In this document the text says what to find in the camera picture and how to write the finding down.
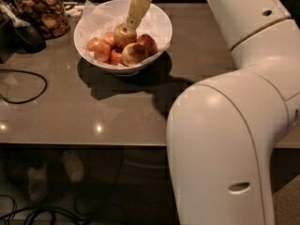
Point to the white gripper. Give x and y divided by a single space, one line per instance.
136 9

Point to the yellow-red top apple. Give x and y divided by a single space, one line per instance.
123 36

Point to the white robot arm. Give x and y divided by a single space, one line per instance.
221 131

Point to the red apple right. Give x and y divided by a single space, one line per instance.
149 44

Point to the red apple behind left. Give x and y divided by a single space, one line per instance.
109 38

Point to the white bowl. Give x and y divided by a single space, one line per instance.
125 68

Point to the front apple with brown spot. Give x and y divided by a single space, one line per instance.
133 54

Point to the small red apple front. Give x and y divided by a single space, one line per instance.
116 57

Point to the white paper liner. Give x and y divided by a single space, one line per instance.
100 19

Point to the white objects behind jar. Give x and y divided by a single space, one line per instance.
73 9

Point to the glass jar of dried chips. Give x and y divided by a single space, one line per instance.
48 16

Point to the black appliance at left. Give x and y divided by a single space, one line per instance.
26 36

